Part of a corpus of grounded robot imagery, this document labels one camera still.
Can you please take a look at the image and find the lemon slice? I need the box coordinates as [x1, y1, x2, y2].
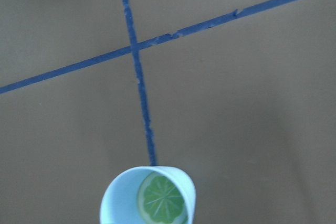
[137, 172, 188, 223]

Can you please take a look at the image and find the light blue cup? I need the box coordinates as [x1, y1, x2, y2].
[100, 166, 196, 223]

